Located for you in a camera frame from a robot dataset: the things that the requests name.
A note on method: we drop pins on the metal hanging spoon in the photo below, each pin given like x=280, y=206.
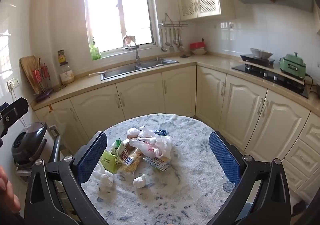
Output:
x=180, y=45

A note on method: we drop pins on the metal utensil rail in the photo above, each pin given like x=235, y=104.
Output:
x=175, y=24

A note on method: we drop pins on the blue white wrapper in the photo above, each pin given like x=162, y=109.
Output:
x=157, y=163

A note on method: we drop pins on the metal sink faucet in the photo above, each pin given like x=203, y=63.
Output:
x=137, y=55

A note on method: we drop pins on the white wall socket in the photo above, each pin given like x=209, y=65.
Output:
x=13, y=84

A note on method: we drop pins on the white plastic bag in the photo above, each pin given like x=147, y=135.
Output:
x=157, y=146

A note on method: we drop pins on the green electric cooker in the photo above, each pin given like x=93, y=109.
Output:
x=293, y=66

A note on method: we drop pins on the kitchen window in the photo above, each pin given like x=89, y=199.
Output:
x=112, y=15

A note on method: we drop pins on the cream side wall cabinet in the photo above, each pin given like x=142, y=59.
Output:
x=317, y=20

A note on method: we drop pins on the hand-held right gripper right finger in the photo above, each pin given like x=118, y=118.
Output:
x=225, y=157

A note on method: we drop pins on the black silver rice cooker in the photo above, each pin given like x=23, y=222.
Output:
x=27, y=142

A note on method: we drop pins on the beige bowl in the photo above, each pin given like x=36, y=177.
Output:
x=199, y=52

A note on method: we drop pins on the wooden cutting board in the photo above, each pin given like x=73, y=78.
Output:
x=27, y=70

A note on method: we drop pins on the stainless steel sink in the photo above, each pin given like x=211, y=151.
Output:
x=120, y=71

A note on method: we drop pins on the glass jar with yellow contents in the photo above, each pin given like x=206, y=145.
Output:
x=67, y=75

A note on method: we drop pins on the small dark dish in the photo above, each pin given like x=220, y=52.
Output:
x=185, y=55

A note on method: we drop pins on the green dish soap bottle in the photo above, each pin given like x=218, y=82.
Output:
x=95, y=51

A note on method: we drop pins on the green white snack packet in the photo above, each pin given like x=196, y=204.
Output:
x=119, y=148

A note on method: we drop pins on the long yellow snack packet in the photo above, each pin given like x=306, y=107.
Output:
x=131, y=161

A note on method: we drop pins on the clear bag with bread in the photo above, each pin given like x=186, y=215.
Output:
x=132, y=133

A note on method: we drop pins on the metal hanging skimmer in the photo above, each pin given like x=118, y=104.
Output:
x=176, y=40

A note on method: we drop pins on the yellow label bottle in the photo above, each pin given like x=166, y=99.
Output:
x=62, y=57

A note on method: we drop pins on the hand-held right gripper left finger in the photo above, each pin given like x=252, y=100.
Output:
x=91, y=157

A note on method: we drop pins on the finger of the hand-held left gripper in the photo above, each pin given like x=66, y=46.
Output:
x=15, y=110

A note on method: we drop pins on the rack with red utensils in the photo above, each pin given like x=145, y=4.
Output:
x=42, y=82

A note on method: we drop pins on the orange tape piece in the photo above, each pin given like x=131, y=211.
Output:
x=51, y=108

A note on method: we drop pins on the person's left hand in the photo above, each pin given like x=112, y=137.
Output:
x=7, y=190

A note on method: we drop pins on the red white bowl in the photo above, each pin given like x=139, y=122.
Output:
x=197, y=45

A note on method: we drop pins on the beige kitchen countertop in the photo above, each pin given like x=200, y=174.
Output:
x=212, y=61

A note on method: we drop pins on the cream lower kitchen cabinets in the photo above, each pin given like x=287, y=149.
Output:
x=250, y=105

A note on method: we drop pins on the lime green snack packet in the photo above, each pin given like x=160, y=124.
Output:
x=108, y=161

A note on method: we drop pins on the metal hanging spatula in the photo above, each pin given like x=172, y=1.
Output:
x=171, y=45

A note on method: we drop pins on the black portable burner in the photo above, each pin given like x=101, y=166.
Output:
x=246, y=57

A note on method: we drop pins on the grey wok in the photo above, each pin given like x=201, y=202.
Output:
x=261, y=52

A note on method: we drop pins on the black glass gas stove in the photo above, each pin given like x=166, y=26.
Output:
x=252, y=71

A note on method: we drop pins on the dark blue snack wrapper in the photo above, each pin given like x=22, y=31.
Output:
x=160, y=131

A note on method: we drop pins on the metal hanging ladle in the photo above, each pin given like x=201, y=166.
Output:
x=163, y=45

